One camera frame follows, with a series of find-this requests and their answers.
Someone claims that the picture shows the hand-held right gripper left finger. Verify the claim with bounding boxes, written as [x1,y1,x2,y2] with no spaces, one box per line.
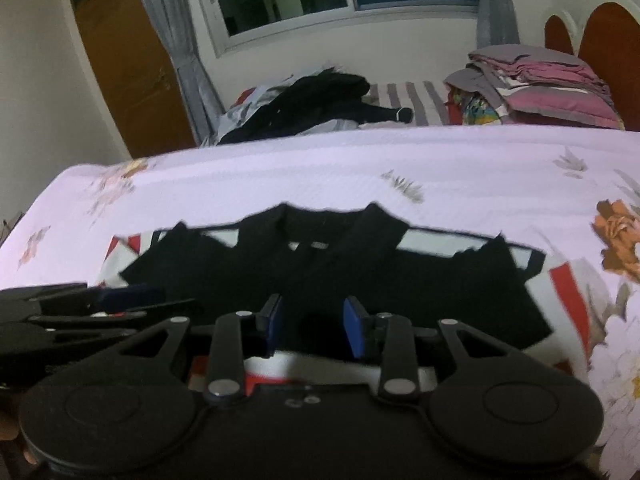
[119,294,287,405]

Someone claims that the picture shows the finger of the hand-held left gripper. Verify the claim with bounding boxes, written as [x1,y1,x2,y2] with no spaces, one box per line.
[27,298,197,333]
[0,282,167,320]

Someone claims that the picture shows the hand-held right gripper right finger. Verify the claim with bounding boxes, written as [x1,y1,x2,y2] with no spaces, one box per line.
[342,296,506,405]

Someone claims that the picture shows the striped cartoon print sweater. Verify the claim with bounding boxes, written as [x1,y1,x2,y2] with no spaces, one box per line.
[97,202,597,392]

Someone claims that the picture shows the pile of dark clothes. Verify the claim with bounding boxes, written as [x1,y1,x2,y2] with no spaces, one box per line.
[215,67,416,146]

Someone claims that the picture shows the pink floral bed sheet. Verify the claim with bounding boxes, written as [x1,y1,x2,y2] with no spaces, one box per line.
[0,125,640,480]

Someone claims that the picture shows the brown wooden door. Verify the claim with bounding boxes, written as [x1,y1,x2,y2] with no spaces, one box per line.
[67,0,197,159]

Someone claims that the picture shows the grey striped mattress cover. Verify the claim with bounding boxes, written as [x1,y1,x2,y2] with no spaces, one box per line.
[364,80,452,127]

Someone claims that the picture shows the grey curtain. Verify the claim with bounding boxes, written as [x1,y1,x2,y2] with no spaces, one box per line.
[127,0,227,147]
[465,0,522,52]

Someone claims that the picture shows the stack of folded pink bedding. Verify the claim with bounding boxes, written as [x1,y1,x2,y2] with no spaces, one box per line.
[444,44,626,132]

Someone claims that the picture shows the red and white headboard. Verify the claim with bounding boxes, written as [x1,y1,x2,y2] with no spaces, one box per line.
[544,2,640,132]

